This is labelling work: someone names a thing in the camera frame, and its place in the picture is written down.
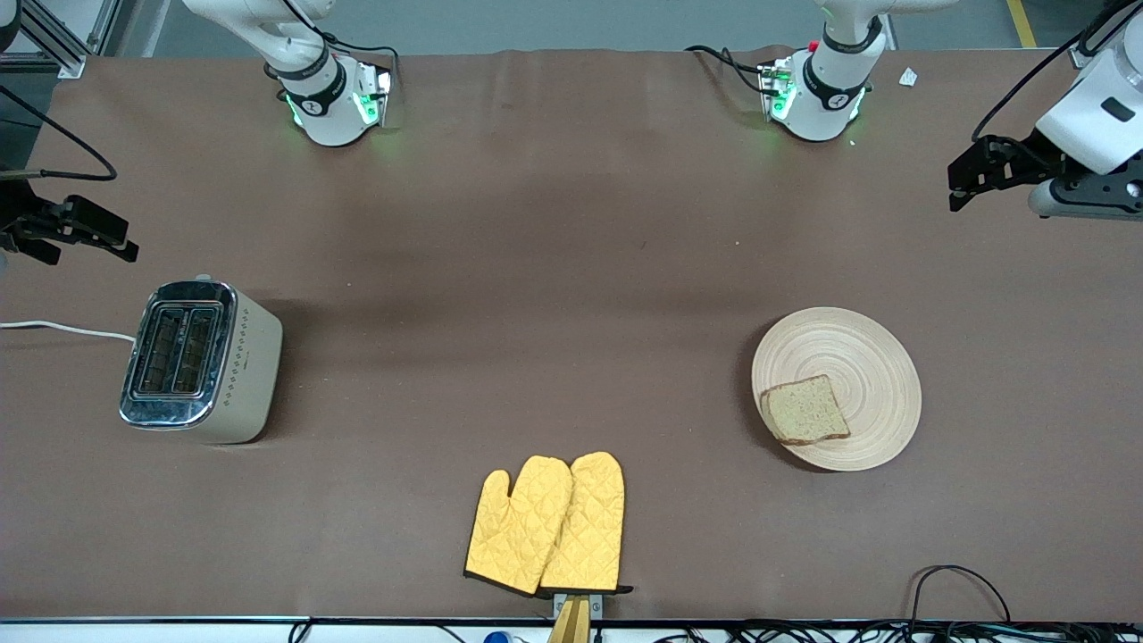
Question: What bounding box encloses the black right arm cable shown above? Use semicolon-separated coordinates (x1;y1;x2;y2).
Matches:
0;83;119;183

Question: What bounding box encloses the round wooden plate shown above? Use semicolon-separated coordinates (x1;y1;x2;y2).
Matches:
751;307;922;472

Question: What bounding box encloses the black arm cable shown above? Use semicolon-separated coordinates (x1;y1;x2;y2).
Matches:
0;83;119;183
971;0;1143;144

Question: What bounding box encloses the beige chrome two-slot toaster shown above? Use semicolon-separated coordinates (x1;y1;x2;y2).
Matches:
119;275;285;446

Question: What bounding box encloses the brown bread slice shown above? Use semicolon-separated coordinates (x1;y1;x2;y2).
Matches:
760;374;852;447

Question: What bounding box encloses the brown table cover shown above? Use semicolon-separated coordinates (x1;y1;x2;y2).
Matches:
0;46;1143;622

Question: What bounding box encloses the black right base cable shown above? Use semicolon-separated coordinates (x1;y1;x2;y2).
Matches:
284;0;401;90

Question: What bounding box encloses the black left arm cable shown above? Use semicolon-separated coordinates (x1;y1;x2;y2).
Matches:
971;0;1143;144

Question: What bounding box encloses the black left base cable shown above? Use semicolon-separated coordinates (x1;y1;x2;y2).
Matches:
685;45;771;96

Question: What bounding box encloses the looped black cable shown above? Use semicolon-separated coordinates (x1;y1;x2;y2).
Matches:
908;564;1013;626

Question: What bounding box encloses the yellow quilted oven mitt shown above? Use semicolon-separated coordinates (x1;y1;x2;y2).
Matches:
539;451;634;596
463;455;574;596

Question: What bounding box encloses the black base cable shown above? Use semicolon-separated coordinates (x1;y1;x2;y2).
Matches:
685;45;771;96
284;0;401;90

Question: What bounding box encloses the tangled black cable bundle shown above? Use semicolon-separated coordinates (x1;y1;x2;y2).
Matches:
652;620;1143;643

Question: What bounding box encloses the white toaster power cord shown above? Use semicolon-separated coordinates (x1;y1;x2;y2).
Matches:
0;320;137;344

